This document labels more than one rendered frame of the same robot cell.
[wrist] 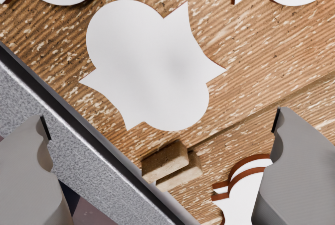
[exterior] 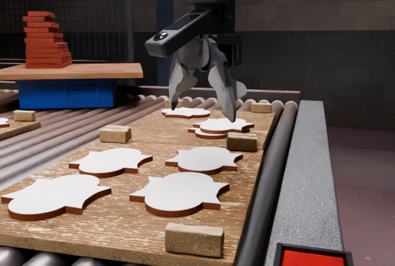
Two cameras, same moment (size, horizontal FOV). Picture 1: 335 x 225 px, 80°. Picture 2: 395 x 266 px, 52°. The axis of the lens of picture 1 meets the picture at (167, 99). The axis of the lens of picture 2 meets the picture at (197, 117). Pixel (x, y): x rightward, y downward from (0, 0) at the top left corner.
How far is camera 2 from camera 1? 0.63 m
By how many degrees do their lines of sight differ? 60
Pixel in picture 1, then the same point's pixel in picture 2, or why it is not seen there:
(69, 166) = (313, 172)
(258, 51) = (160, 152)
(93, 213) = not seen: outside the picture
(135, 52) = (200, 161)
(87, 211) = not seen: outside the picture
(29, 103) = (290, 190)
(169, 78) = (200, 155)
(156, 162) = (244, 143)
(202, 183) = not seen: hidden behind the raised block
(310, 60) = (147, 146)
